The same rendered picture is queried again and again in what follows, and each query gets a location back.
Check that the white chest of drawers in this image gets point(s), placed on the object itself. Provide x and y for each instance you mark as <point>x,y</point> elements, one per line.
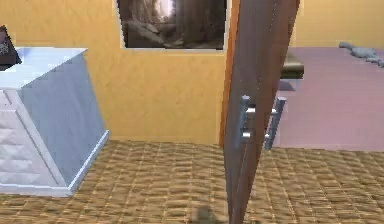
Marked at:
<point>53,110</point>

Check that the dark patterned box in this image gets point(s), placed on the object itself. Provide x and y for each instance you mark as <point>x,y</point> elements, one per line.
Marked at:
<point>6,50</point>

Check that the grey cloth on floor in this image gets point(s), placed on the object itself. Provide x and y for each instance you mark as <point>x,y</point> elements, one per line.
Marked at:
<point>365,53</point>

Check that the olive cushioned bench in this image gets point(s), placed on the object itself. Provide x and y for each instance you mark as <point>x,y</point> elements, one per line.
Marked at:
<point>292,68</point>

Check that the brown wooden room door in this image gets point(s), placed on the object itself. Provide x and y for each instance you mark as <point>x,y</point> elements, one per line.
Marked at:
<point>256,66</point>

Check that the dark framed wall picture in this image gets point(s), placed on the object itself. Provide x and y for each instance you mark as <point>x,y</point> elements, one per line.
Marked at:
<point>173,23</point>

